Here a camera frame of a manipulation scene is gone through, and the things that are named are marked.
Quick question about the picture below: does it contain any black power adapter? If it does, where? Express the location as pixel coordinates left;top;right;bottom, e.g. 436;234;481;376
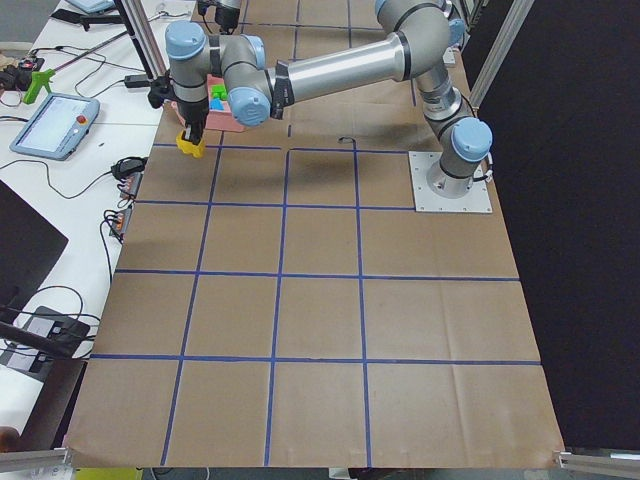
123;74;150;88

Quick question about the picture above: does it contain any green handled grabber tool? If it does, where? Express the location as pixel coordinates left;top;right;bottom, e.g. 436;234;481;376
22;31;128;105

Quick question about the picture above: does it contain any green toy block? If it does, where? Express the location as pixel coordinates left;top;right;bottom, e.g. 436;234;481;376
209;84;228;101

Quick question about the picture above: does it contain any teach pendant tablet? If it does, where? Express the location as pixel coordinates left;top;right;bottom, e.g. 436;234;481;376
9;93;101;161

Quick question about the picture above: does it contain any pink plastic box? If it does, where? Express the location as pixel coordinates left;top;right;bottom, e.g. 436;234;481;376
171;74;249;134

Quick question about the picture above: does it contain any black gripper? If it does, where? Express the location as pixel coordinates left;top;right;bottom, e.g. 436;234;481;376
177;98;209;143

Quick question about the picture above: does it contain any aluminium frame post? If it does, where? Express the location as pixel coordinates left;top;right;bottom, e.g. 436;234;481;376
114;0;168;83

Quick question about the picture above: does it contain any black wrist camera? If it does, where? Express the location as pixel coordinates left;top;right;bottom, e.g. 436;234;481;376
147;77;175;109

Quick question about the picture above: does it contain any usb hub with cables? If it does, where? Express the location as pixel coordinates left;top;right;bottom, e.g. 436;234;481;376
103;156;148;243

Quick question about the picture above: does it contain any yellow toy block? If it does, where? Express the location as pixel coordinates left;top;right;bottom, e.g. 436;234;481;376
176;130;206;159

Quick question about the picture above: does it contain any blue toy block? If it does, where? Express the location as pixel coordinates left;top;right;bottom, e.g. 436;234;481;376
209;98;225;111

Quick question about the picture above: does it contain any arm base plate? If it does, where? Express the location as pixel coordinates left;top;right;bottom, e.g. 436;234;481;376
408;151;493;214

